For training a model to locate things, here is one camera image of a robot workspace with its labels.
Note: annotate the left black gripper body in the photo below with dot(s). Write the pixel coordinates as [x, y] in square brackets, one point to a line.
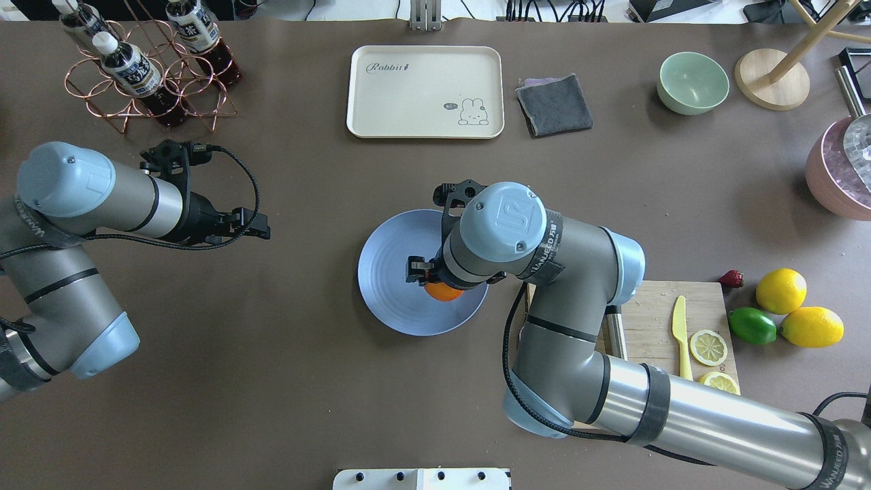
[199, 217]

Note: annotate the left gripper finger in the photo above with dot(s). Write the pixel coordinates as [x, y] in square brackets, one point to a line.
[244, 221]

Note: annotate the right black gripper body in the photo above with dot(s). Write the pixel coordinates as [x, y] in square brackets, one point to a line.
[416, 267]

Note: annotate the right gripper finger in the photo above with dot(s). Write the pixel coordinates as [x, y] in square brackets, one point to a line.
[419, 270]

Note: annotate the orange fruit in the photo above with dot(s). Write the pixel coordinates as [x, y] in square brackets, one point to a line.
[440, 291]

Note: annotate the blue round plate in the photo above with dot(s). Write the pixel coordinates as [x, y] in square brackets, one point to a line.
[404, 306]

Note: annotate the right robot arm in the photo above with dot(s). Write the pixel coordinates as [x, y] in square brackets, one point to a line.
[509, 225]

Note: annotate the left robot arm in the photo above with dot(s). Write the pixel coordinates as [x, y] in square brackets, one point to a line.
[68, 196]

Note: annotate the cream rabbit tray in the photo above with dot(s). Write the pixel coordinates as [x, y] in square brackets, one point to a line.
[425, 92]

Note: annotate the tea bottle front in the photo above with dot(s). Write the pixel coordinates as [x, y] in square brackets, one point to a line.
[139, 78]

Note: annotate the tea bottle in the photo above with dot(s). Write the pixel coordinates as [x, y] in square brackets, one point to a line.
[139, 78]
[82, 22]
[201, 36]

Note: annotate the steel muddler black tip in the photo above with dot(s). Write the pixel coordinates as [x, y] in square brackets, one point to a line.
[616, 332]

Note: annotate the tea bottle back right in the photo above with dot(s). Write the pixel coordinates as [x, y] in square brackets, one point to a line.
[201, 36]

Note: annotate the grey folded cloth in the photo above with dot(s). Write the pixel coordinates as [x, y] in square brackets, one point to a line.
[554, 105]

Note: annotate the bamboo cutting board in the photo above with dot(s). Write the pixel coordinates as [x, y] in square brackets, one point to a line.
[701, 306]

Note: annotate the tea bottle back left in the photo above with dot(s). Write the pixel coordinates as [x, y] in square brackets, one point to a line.
[82, 22]

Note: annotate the yellow plastic knife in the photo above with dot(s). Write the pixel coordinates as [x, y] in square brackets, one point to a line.
[679, 333]

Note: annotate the lemon slice upper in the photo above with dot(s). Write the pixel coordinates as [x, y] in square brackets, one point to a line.
[708, 347]

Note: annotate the lemon slice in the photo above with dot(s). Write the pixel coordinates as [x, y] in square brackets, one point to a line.
[708, 347]
[721, 381]

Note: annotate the small red strawberry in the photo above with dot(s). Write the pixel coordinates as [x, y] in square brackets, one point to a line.
[733, 279]

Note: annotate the lemon slice lower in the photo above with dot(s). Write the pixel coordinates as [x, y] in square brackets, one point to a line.
[721, 381]

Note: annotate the light green bowl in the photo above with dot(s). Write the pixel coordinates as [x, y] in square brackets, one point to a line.
[691, 83]

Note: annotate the green lime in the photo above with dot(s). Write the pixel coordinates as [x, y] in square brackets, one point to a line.
[752, 325]

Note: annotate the whole lemon upper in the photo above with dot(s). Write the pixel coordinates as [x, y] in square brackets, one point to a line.
[781, 291]

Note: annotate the whole lemon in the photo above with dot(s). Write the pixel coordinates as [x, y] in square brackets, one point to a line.
[812, 327]
[781, 291]

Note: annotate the whole lemon lower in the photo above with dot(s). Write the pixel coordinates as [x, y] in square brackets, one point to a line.
[812, 327]

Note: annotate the wooden cup stand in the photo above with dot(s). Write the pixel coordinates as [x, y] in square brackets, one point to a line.
[776, 80]

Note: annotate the pink bowl with ice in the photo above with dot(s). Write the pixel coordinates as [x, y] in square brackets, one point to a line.
[831, 178]

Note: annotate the metal ice scoop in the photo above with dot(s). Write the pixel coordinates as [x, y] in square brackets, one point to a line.
[856, 139]

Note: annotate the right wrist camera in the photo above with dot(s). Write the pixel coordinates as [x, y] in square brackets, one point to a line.
[454, 195]

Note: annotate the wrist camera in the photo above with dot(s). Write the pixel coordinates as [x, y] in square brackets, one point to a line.
[454, 195]
[171, 161]

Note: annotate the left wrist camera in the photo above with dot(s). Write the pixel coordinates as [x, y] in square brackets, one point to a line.
[171, 161]

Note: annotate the copper wire bottle rack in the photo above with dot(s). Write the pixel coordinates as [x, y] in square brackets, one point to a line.
[168, 71]

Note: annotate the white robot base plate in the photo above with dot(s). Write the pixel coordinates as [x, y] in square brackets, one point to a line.
[424, 478]

